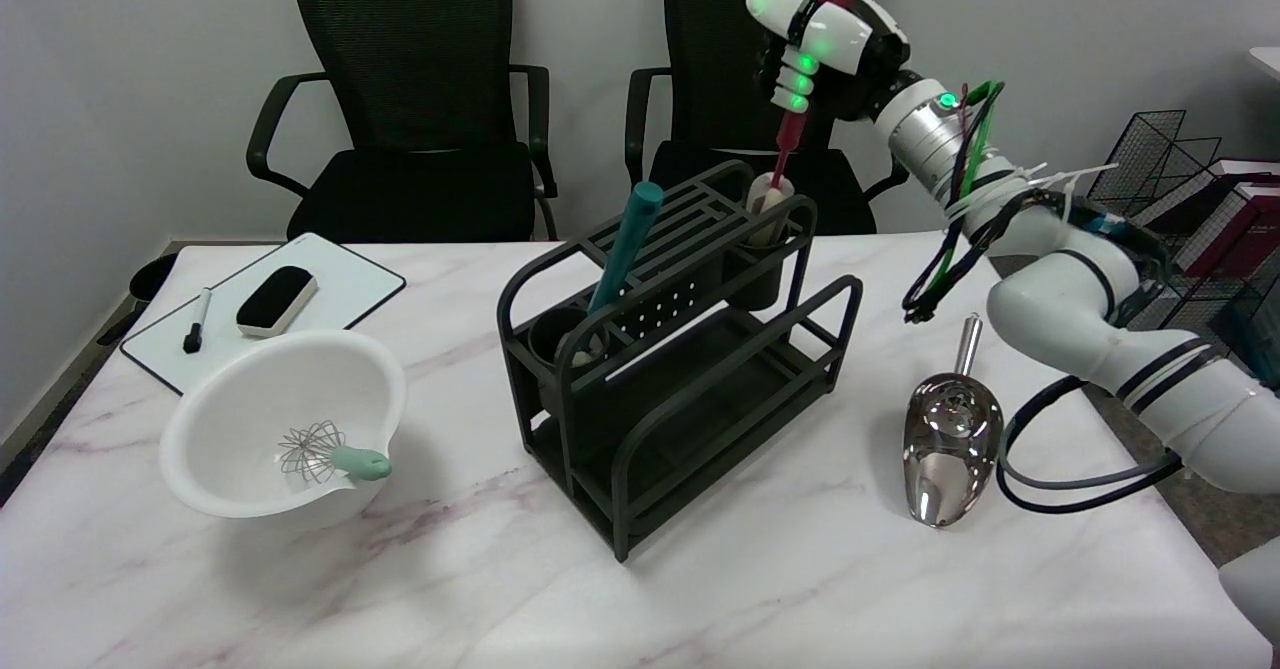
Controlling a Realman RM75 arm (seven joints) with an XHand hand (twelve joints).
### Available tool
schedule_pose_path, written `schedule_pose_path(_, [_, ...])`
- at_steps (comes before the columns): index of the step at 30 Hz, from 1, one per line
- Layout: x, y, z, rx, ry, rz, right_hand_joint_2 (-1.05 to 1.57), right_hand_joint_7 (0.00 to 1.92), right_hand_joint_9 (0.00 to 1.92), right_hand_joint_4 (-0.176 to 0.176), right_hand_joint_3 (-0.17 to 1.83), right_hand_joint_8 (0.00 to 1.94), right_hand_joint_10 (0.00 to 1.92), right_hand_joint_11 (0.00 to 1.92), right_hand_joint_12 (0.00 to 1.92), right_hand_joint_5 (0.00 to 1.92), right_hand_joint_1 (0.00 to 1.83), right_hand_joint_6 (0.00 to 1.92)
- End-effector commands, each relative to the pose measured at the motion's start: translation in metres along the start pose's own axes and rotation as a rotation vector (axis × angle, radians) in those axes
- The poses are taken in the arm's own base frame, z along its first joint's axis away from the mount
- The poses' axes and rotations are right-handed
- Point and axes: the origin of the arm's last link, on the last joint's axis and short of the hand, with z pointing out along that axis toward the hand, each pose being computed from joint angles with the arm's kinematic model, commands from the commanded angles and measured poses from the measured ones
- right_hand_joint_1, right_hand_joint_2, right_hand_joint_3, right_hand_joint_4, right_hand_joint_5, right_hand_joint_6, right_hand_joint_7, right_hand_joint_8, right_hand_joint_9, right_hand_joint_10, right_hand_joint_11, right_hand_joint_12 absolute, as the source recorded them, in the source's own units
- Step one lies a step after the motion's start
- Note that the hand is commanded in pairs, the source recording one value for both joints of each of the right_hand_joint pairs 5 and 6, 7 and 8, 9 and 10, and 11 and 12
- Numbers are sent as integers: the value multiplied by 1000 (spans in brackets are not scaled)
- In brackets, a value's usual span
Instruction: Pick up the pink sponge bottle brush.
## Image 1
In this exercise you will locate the black round floor object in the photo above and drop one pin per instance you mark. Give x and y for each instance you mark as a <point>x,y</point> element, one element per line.
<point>152,277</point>

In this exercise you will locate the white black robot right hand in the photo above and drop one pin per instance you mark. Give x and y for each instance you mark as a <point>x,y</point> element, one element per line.
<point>850,44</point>

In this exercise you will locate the pink sponge bottle brush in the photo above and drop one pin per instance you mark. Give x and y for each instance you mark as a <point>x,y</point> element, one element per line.
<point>788,141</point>

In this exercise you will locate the small white whiteboard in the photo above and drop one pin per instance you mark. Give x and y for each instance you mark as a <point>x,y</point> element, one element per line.
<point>340,279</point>

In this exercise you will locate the dark grey two-tier rack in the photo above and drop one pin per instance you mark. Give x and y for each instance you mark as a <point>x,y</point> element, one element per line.
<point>690,389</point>

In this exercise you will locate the black mesh office chair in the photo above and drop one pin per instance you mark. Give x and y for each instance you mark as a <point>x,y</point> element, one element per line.
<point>410,49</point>
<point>720,69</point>

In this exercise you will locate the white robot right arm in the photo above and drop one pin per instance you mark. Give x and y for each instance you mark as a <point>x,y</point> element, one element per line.
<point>1060,299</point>

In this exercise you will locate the dark grey utensil cup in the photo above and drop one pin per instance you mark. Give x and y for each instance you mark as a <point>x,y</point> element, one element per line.
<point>550,354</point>
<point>755,279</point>

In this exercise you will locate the white plastic mixing bowl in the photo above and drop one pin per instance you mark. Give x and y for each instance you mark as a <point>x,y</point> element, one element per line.
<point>250,399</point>

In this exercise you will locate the maroon book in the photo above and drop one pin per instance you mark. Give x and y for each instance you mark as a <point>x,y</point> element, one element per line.
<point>1245,224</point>

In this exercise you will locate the shiny metal scoop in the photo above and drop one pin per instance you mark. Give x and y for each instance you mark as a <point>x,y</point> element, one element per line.
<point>945,449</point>

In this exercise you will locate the black whiteboard marker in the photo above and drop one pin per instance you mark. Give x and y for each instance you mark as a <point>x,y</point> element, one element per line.
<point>196,327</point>

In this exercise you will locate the teal sponge bottle brush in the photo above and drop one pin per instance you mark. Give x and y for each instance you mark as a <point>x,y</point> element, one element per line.
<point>628,239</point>

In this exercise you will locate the black white board eraser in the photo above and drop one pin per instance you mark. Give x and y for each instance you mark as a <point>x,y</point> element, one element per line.
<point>275,294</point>

